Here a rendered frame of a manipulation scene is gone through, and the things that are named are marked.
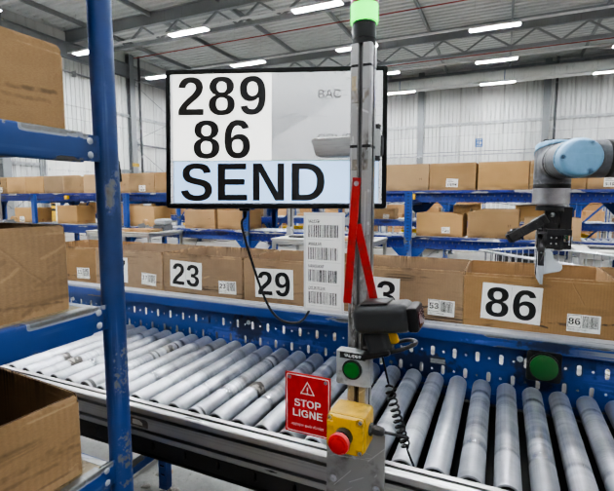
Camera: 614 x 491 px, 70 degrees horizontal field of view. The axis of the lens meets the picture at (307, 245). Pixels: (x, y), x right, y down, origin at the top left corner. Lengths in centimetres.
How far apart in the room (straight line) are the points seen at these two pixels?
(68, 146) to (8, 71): 9
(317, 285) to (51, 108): 54
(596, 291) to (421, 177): 472
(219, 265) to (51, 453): 121
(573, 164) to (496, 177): 474
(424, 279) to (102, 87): 110
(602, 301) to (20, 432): 132
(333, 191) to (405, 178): 510
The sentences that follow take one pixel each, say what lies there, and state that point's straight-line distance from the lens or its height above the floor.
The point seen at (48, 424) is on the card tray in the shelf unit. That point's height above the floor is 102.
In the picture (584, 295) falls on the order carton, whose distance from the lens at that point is 142.
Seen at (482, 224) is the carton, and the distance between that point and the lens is 567.
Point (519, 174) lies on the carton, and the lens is 592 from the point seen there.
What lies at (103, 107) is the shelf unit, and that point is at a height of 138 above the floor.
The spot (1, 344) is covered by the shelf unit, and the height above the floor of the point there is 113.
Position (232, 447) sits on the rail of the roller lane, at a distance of 111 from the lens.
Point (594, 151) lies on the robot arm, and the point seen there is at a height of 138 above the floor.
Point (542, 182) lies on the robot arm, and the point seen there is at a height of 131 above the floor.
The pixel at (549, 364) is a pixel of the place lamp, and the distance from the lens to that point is 139.
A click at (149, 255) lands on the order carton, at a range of 194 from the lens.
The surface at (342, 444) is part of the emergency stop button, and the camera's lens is 83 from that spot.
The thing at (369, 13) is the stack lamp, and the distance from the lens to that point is 88.
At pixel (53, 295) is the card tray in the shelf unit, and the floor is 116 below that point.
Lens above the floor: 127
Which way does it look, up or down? 6 degrees down
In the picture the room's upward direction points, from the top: straight up
